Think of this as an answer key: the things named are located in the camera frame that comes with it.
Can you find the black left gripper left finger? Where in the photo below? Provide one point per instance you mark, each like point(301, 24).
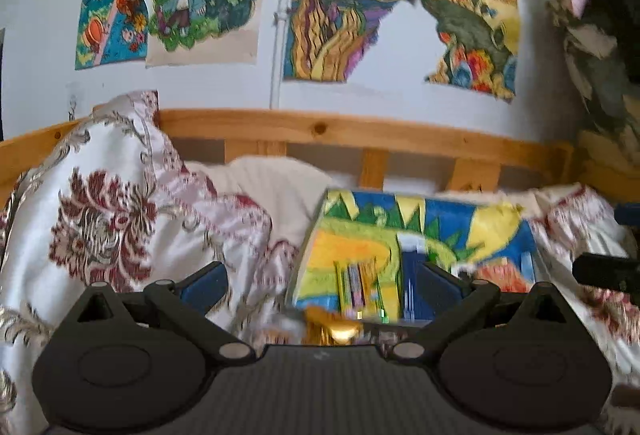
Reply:
point(134, 361)

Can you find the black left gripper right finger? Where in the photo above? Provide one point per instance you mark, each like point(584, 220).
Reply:
point(520, 362)

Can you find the brown rice cake packet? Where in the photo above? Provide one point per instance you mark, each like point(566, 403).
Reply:
point(501, 272)

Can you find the dark blue stick packet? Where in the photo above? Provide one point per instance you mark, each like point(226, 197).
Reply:
point(413, 254)

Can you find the yellow purple snack packet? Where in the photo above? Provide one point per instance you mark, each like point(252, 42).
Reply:
point(359, 293)

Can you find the gold foil snack packet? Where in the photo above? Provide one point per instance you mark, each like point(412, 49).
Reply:
point(325, 328)

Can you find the grey tray with dinosaur drawing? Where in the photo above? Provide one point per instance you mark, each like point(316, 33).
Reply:
point(390, 258)

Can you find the floral satin bedspread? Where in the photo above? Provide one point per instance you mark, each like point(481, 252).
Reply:
point(115, 202)

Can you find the wooden bed headboard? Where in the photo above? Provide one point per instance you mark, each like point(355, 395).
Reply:
point(478, 157)

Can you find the white pillow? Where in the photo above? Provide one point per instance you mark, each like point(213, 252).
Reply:
point(290, 190)

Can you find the girl drawing poster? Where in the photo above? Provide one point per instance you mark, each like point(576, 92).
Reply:
point(111, 31)

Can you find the white wall pipe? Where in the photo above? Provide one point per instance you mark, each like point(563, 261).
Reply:
point(280, 19)

